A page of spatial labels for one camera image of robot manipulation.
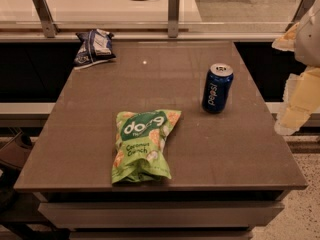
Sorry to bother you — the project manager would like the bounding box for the blue pepsi can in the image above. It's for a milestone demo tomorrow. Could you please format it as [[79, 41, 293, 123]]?
[[202, 63, 234, 113]]

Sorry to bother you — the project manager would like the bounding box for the left metal rail bracket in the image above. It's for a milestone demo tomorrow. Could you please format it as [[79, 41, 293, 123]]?
[[32, 0, 58, 38]]

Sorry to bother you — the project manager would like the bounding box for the blue chip bag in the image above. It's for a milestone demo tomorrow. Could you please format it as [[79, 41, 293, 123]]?
[[73, 29, 116, 69]]

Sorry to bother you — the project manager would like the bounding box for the grey table drawer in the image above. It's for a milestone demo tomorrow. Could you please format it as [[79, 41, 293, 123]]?
[[39, 201, 284, 229]]

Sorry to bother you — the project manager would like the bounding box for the green rice chip bag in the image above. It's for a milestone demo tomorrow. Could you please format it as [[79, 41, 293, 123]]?
[[111, 109, 181, 184]]

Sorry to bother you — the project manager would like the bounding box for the middle metal rail bracket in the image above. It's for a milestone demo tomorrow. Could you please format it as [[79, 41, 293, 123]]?
[[168, 0, 180, 38]]

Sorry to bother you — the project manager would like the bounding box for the metal rail bracket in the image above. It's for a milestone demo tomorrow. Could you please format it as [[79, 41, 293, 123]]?
[[32, 0, 58, 38], [168, 0, 180, 38], [286, 0, 316, 30]]

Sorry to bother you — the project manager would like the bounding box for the right metal rail bracket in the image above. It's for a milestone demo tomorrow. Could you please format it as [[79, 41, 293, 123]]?
[[286, 0, 316, 30]]

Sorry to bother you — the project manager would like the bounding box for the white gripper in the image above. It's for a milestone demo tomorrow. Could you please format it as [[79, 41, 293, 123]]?
[[272, 0, 320, 135]]

